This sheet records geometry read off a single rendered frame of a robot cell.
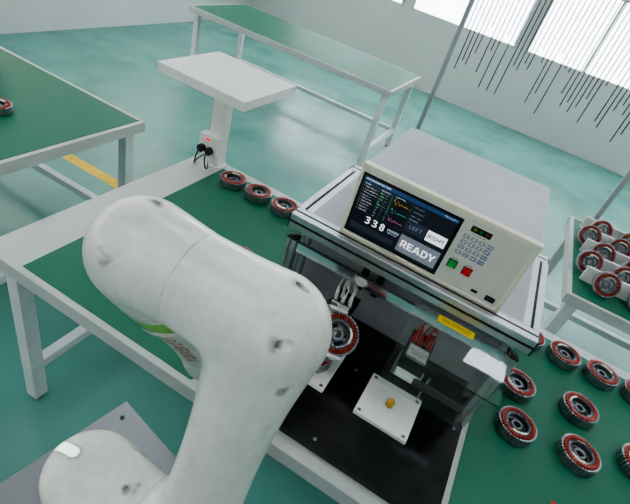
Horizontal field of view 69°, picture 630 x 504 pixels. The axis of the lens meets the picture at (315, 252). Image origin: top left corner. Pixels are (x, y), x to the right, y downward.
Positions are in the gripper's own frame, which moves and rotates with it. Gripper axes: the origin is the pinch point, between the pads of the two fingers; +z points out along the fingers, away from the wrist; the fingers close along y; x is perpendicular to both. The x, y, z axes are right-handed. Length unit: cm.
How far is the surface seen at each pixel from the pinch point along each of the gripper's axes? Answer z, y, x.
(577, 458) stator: 65, -18, -33
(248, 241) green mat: 1, 36, 53
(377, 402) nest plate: 18.9, -13.6, -0.2
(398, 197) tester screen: -6.3, 30.7, -20.2
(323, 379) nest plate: 7.3, -10.3, 9.5
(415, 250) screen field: 4.3, 21.5, -18.6
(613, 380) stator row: 100, 9, -34
